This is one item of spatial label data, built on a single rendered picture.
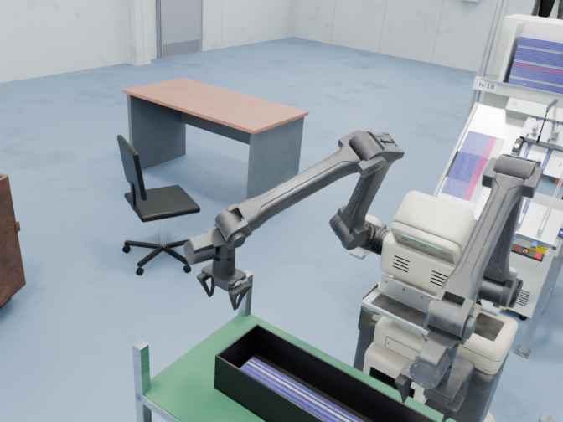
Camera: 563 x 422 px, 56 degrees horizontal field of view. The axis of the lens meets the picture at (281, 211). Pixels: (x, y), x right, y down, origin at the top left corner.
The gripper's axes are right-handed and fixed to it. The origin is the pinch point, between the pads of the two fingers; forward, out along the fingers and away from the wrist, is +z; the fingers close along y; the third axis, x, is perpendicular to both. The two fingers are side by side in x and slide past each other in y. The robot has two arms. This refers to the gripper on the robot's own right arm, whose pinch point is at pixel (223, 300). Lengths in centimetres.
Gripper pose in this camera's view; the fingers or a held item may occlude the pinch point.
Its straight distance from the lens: 143.4
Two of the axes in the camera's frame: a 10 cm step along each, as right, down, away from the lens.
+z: -0.7, 8.9, 4.5
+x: 5.9, -3.3, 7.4
